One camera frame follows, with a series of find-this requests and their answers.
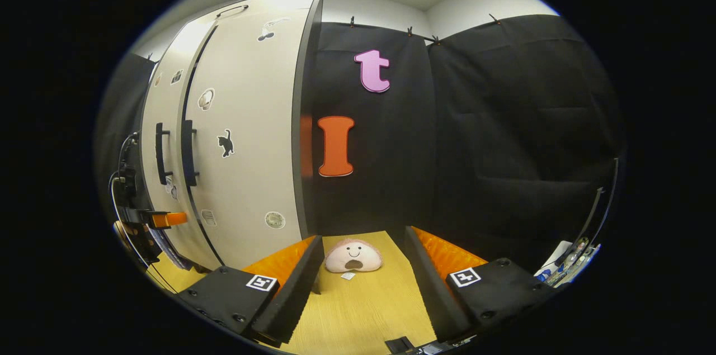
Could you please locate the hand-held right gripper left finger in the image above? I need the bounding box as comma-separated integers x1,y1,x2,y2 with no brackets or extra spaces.
178,235,325,345

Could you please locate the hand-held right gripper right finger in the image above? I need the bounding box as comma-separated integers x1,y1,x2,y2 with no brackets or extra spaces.
404,225,557,343

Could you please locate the white cabinet door phone sticker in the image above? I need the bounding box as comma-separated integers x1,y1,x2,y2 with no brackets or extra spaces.
139,22,223,272

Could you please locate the white cabinet door cat sticker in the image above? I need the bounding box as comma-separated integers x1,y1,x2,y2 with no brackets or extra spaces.
180,6,312,270

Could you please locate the pink smiling plush toy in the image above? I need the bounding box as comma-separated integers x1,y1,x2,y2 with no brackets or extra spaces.
324,239,384,281

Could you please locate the white side table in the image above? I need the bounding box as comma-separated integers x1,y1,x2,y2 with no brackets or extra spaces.
534,238,602,287

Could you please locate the black backdrop cloth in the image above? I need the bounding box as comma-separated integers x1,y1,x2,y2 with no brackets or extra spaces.
94,13,624,274

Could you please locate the white and grey cabinet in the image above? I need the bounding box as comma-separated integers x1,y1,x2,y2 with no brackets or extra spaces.
137,0,326,272

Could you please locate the white upper cabinet door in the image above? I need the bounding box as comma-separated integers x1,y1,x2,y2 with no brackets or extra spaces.
179,0,324,25

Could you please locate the black door handle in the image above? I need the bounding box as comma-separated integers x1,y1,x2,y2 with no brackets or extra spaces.
155,122,171,186
180,119,200,187

